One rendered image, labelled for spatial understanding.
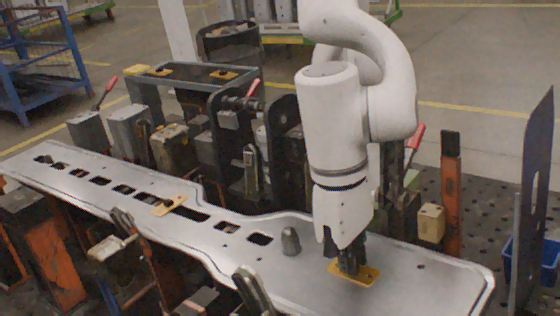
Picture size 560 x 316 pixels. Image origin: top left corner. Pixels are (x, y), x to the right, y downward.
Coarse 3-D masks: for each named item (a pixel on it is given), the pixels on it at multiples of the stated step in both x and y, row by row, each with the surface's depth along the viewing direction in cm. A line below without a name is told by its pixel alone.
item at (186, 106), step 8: (176, 88) 140; (184, 88) 138; (176, 96) 142; (184, 96) 140; (192, 96) 137; (200, 96) 136; (208, 96) 138; (184, 104) 142; (192, 104) 139; (200, 104) 137; (184, 112) 144; (192, 112) 142; (200, 112) 139; (208, 192) 156; (208, 200) 158
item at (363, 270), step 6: (336, 258) 86; (330, 264) 85; (360, 264) 83; (330, 270) 83; (336, 270) 83; (360, 270) 82; (366, 270) 82; (372, 270) 82; (378, 270) 81; (342, 276) 82; (348, 276) 81; (360, 276) 81; (366, 276) 81; (372, 276) 80; (378, 276) 80; (360, 282) 80; (366, 282) 79; (372, 282) 79
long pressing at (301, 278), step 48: (48, 144) 155; (48, 192) 128; (96, 192) 122; (144, 192) 119; (192, 192) 114; (192, 240) 98; (240, 240) 95; (384, 240) 88; (288, 288) 82; (336, 288) 80; (384, 288) 78; (432, 288) 76; (480, 288) 75
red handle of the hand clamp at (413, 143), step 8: (424, 128) 92; (416, 136) 91; (408, 144) 91; (416, 144) 91; (408, 152) 91; (408, 160) 90; (408, 168) 90; (392, 184) 89; (392, 192) 88; (392, 200) 88
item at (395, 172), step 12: (384, 144) 85; (396, 144) 84; (384, 156) 86; (396, 156) 84; (384, 168) 87; (396, 168) 85; (384, 180) 88; (396, 180) 86; (384, 192) 89; (396, 192) 87; (384, 204) 89; (396, 204) 87
